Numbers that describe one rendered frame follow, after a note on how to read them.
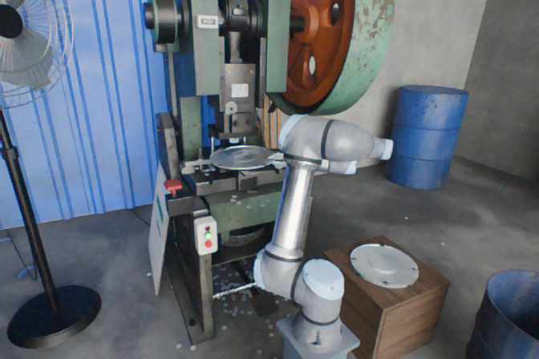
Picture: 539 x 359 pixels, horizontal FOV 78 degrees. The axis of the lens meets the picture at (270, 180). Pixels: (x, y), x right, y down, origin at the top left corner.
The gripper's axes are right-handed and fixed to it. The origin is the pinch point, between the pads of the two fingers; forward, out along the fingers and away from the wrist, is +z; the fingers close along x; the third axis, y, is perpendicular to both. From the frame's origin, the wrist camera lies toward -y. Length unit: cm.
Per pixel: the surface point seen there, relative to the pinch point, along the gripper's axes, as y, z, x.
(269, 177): -5.6, 2.0, 11.2
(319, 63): -23.2, -17.3, -37.4
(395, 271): 8, -56, 45
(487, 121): -274, -191, 39
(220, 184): 8.9, 20.6, 10.1
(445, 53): -276, -135, -32
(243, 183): 5.8, 11.4, 10.3
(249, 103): -5.9, 10.9, -22.2
